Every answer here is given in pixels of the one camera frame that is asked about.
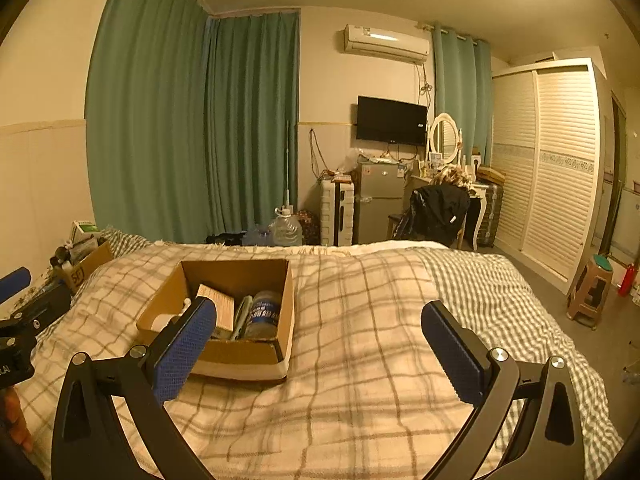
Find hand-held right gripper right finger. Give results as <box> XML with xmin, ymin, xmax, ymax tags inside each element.
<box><xmin>421</xmin><ymin>301</ymin><xmax>588</xmax><ymax>480</ymax></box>

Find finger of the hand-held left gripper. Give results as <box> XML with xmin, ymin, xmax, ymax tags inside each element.
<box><xmin>0</xmin><ymin>284</ymin><xmax>73</xmax><ymax>336</ymax></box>
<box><xmin>0</xmin><ymin>267</ymin><xmax>32</xmax><ymax>304</ymax></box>

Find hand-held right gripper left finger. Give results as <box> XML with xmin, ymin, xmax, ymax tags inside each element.
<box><xmin>50</xmin><ymin>296</ymin><xmax>218</xmax><ymax>480</ymax></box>

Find yellow brown medicine box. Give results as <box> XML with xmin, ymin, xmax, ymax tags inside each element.
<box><xmin>193</xmin><ymin>283</ymin><xmax>236</xmax><ymax>340</ymax></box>

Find large cardboard box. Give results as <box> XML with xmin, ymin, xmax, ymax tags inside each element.
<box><xmin>135</xmin><ymin>258</ymin><xmax>295</xmax><ymax>384</ymax></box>

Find white tube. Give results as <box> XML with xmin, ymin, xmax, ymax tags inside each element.
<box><xmin>230</xmin><ymin>294</ymin><xmax>254</xmax><ymax>340</ymax></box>

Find white jar with blue label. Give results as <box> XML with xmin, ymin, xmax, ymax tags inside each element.
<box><xmin>244</xmin><ymin>289</ymin><xmax>282</xmax><ymax>341</ymax></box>

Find person's left hand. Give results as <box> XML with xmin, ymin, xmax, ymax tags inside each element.
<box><xmin>0</xmin><ymin>387</ymin><xmax>35</xmax><ymax>456</ymax></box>

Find small printed cardboard box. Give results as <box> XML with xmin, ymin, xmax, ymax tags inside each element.
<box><xmin>52</xmin><ymin>239</ymin><xmax>115</xmax><ymax>295</ymax></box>

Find bed with plaid blanket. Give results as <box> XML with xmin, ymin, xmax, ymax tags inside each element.
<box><xmin>0</xmin><ymin>228</ymin><xmax>614</xmax><ymax>480</ymax></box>

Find green and white carton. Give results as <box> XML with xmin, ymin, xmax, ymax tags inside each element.
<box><xmin>69</xmin><ymin>219</ymin><xmax>101</xmax><ymax>246</ymax></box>

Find white chair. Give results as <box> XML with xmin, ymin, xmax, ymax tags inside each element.
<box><xmin>387</xmin><ymin>185</ymin><xmax>476</xmax><ymax>251</ymax></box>

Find crumpled blue plastic bottle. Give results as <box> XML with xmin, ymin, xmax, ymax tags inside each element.
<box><xmin>242</xmin><ymin>227</ymin><xmax>274</xmax><ymax>247</ymax></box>

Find black jacket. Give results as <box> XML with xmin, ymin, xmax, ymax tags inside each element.
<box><xmin>392</xmin><ymin>184</ymin><xmax>471</xmax><ymax>249</ymax></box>

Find dark suitcase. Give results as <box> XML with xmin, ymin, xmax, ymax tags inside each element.
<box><xmin>474</xmin><ymin>180</ymin><xmax>505</xmax><ymax>249</ymax></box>

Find brown plastic stool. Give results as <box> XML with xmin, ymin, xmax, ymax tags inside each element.
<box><xmin>565</xmin><ymin>253</ymin><xmax>615</xmax><ymax>331</ymax></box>

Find large clear water jug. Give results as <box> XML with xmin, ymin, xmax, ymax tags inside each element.
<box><xmin>267</xmin><ymin>204</ymin><xmax>304</xmax><ymax>247</ymax></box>

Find white dressing table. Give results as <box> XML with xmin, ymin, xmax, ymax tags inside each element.
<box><xmin>409</xmin><ymin>172</ymin><xmax>489</xmax><ymax>251</ymax></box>

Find grey small fridge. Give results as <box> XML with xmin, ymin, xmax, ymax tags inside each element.
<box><xmin>355</xmin><ymin>158</ymin><xmax>405</xmax><ymax>246</ymax></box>

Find dark floral bag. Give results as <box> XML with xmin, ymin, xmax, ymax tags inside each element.
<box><xmin>294</xmin><ymin>209</ymin><xmax>321</xmax><ymax>246</ymax></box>

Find fluffy brown fur item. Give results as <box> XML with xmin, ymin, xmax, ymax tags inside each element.
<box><xmin>430</xmin><ymin>164</ymin><xmax>474</xmax><ymax>191</ymax></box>

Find white suitcase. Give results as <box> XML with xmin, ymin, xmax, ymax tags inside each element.
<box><xmin>319</xmin><ymin>179</ymin><xmax>356</xmax><ymax>247</ymax></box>

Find flat wooden box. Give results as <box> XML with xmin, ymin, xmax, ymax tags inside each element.
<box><xmin>474</xmin><ymin>165</ymin><xmax>507</xmax><ymax>185</ymax></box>

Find red fire extinguisher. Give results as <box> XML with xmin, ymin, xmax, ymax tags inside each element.
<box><xmin>617</xmin><ymin>261</ymin><xmax>640</xmax><ymax>297</ymax></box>

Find white louvered wardrobe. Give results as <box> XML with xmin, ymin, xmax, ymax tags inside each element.
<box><xmin>491</xmin><ymin>57</ymin><xmax>609</xmax><ymax>297</ymax></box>

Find thin white pole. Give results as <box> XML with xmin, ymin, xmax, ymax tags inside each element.
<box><xmin>283</xmin><ymin>119</ymin><xmax>294</xmax><ymax>209</ymax></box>

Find clear plastic bag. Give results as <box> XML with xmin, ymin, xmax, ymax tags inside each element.
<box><xmin>342</xmin><ymin>147</ymin><xmax>371</xmax><ymax>174</ymax></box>

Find white oval mirror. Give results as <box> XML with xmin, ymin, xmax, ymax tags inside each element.
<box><xmin>427</xmin><ymin>113</ymin><xmax>462</xmax><ymax>159</ymax></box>

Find wide green curtain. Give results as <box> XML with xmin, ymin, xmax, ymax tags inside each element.
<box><xmin>84</xmin><ymin>0</ymin><xmax>211</xmax><ymax>244</ymax></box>

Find door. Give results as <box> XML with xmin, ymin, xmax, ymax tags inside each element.
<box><xmin>609</xmin><ymin>92</ymin><xmax>631</xmax><ymax>256</ymax></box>

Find narrow light green curtain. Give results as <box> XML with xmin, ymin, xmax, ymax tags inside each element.
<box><xmin>432</xmin><ymin>22</ymin><xmax>494</xmax><ymax>166</ymax></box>

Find white air conditioner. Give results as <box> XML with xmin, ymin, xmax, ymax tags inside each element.
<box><xmin>342</xmin><ymin>23</ymin><xmax>432</xmax><ymax>65</ymax></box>

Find hanging wall cables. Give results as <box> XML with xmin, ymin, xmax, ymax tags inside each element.
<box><xmin>307</xmin><ymin>127</ymin><xmax>326</xmax><ymax>181</ymax></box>

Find black wall television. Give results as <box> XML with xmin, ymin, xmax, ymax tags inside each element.
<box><xmin>355</xmin><ymin>94</ymin><xmax>429</xmax><ymax>146</ymax></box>

